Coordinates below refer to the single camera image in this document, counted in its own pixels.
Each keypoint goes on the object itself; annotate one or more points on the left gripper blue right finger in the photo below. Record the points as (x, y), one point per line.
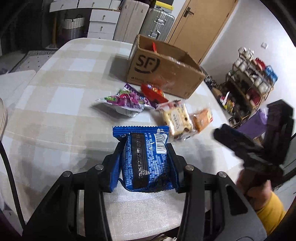
(176, 169)

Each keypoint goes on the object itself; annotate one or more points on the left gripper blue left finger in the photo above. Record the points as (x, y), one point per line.
(111, 170)

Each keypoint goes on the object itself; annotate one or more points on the blue cookie packet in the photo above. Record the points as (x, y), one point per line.
(144, 160)

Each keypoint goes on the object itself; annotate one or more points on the red chips bag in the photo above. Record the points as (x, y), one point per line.
(154, 48)

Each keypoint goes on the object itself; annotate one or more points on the yellow sleeve forearm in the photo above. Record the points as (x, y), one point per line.
(271, 214)

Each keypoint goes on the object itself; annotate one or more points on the person's right hand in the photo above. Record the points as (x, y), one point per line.
(259, 195)

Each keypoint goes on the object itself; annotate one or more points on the clear cookie package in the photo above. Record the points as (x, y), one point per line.
(175, 115)

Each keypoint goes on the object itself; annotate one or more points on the orange bread package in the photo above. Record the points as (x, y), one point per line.
(202, 119)

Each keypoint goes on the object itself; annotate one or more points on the purple candy bag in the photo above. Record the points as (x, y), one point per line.
(128, 101)

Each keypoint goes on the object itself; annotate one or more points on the checkered tablecloth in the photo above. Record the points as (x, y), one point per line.
(56, 126)

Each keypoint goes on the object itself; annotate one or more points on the wooden shoe rack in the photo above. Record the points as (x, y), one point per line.
(247, 85)

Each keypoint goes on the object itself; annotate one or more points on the small red snack packet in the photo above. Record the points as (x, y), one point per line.
(153, 94)

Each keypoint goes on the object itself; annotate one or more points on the brown SF cardboard box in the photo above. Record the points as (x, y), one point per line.
(175, 77)

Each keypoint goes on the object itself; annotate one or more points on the woven laundry basket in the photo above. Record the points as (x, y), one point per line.
(73, 28)

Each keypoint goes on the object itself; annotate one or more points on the wooden door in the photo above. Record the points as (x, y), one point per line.
(197, 26)

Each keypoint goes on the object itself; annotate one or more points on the silver suitcase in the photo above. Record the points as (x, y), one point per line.
(157, 24)

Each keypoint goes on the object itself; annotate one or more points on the white drawer desk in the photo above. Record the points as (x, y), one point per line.
(103, 18)

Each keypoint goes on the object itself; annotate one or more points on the white suitcase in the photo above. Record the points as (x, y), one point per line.
(131, 18)

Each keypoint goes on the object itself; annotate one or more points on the stacked shoe boxes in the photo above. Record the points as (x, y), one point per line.
(163, 6)

